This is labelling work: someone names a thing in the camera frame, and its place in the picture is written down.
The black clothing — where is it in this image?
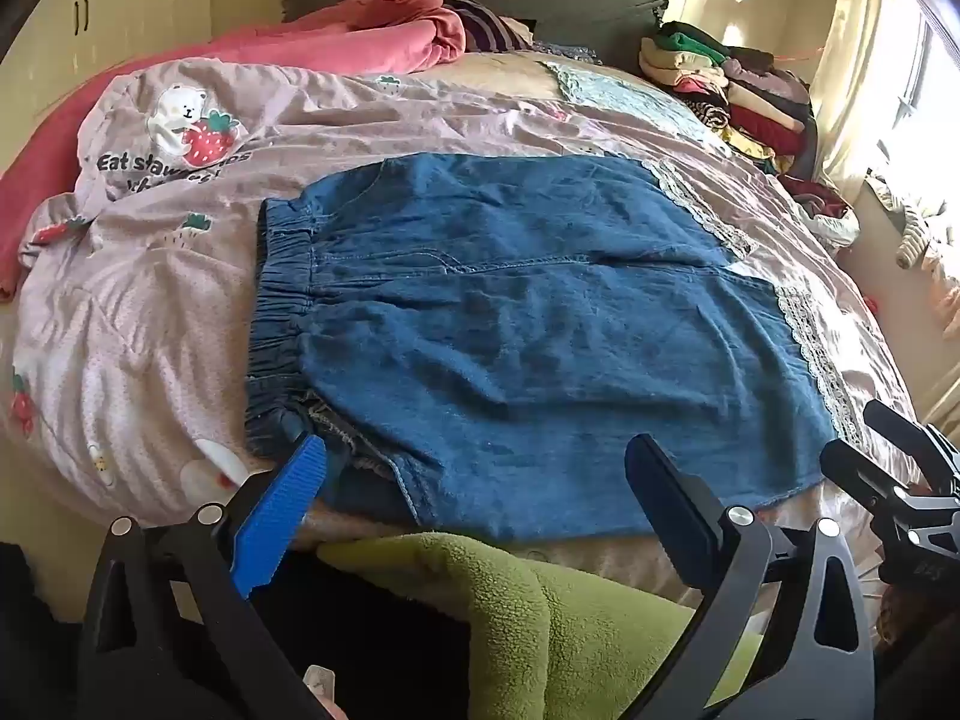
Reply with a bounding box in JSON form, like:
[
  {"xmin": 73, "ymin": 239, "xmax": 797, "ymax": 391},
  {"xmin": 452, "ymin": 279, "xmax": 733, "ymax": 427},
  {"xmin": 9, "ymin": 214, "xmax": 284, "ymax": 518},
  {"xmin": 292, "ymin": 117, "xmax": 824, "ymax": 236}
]
[{"xmin": 0, "ymin": 540, "xmax": 488, "ymax": 720}]

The pink strawberry print duvet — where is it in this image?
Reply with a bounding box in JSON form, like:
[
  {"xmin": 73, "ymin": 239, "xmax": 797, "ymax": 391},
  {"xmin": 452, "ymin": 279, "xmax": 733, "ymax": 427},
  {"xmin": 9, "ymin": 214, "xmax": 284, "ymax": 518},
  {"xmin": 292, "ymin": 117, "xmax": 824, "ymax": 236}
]
[{"xmin": 0, "ymin": 52, "xmax": 923, "ymax": 533}]

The stack of folded clothes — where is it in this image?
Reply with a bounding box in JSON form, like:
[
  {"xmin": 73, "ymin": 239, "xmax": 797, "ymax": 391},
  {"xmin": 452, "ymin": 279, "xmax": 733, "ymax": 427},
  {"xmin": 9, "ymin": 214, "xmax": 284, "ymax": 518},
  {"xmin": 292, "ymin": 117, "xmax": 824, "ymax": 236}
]
[{"xmin": 637, "ymin": 19, "xmax": 818, "ymax": 173}]

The blue denim pants lace trim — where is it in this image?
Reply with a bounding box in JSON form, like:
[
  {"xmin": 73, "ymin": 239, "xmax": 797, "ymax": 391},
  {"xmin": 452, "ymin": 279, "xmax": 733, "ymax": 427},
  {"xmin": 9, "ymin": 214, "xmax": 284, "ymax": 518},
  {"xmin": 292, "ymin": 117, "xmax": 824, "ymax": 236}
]
[{"xmin": 244, "ymin": 152, "xmax": 839, "ymax": 545}]

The white cloth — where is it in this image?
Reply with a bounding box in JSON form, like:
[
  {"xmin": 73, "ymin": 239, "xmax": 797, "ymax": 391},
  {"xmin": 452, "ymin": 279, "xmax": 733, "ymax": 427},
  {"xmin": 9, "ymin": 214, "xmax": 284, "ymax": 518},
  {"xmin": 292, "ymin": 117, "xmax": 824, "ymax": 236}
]
[{"xmin": 810, "ymin": 210, "xmax": 860, "ymax": 245}]

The beige bed sheet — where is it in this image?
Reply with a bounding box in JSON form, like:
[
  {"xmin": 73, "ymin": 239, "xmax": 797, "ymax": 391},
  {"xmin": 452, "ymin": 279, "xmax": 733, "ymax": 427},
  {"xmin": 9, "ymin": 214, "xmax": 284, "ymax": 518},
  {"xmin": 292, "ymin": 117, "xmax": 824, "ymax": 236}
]
[{"xmin": 319, "ymin": 484, "xmax": 886, "ymax": 601}]

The light blue lace cloth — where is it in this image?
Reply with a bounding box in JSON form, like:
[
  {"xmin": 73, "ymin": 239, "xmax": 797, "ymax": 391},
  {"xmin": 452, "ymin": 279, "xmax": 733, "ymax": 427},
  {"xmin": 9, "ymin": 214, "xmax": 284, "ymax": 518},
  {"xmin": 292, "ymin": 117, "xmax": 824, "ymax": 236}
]
[{"xmin": 547, "ymin": 60, "xmax": 721, "ymax": 143}]

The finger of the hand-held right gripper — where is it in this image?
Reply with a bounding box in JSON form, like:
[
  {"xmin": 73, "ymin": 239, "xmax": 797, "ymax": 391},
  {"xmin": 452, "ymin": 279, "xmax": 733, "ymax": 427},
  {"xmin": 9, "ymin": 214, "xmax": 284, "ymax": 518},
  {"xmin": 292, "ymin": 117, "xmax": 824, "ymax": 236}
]
[
  {"xmin": 821, "ymin": 439, "xmax": 960, "ymax": 586},
  {"xmin": 862, "ymin": 399, "xmax": 960, "ymax": 496}
]

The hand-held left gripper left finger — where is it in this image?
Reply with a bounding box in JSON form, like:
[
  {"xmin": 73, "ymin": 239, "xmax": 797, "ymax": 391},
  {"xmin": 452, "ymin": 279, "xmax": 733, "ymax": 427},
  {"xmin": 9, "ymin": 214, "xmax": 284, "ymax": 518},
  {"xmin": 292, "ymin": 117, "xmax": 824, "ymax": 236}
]
[{"xmin": 79, "ymin": 433, "xmax": 331, "ymax": 720}]

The purple striped garment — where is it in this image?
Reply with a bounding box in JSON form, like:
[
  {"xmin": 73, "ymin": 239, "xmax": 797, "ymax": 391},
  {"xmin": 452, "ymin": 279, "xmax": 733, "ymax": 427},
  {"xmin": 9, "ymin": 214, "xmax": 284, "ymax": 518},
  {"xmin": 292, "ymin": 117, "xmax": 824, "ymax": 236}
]
[{"xmin": 442, "ymin": 0, "xmax": 537, "ymax": 53}]

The cream wardrobe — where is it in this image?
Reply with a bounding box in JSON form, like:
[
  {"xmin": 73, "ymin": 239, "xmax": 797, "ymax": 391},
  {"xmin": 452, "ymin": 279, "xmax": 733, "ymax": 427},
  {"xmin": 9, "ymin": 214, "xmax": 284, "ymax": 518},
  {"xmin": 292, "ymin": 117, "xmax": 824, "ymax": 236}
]
[{"xmin": 0, "ymin": 0, "xmax": 293, "ymax": 113}]

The window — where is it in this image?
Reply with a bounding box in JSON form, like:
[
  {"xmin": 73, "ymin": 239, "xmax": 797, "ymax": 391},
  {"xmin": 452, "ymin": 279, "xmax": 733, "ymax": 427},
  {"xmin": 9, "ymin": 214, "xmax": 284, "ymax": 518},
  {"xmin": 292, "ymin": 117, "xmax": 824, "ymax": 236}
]
[{"xmin": 892, "ymin": 15, "xmax": 960, "ymax": 166}]

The red cloth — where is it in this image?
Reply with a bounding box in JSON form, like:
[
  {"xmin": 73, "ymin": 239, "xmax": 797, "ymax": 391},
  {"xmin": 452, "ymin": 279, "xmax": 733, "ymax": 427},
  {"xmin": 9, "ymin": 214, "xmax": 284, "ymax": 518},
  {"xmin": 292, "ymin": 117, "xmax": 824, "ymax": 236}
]
[{"xmin": 780, "ymin": 174, "xmax": 852, "ymax": 222}]

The striped cloth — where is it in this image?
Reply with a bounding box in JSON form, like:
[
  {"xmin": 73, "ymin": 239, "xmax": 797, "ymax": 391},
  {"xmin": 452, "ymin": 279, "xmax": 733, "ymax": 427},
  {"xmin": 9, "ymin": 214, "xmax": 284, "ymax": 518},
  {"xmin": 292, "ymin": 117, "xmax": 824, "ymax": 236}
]
[{"xmin": 862, "ymin": 172, "xmax": 960, "ymax": 278}]

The cream curtain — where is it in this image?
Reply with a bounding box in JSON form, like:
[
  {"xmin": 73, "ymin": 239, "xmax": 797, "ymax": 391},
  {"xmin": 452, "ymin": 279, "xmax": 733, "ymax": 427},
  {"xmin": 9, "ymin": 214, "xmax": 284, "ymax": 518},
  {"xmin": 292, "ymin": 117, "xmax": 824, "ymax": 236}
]
[{"xmin": 810, "ymin": 0, "xmax": 931, "ymax": 203}]

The coral pink blanket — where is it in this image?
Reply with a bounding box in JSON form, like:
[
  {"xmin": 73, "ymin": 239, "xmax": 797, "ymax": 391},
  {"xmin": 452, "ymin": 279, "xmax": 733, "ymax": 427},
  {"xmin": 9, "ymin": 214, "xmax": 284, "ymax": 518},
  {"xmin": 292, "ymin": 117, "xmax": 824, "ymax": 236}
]
[{"xmin": 0, "ymin": 11, "xmax": 466, "ymax": 301}]

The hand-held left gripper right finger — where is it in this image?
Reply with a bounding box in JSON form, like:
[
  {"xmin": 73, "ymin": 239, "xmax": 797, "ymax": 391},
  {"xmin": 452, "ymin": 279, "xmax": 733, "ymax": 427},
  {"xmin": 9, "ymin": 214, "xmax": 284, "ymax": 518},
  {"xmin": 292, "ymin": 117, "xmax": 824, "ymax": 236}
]
[{"xmin": 625, "ymin": 433, "xmax": 877, "ymax": 720}]

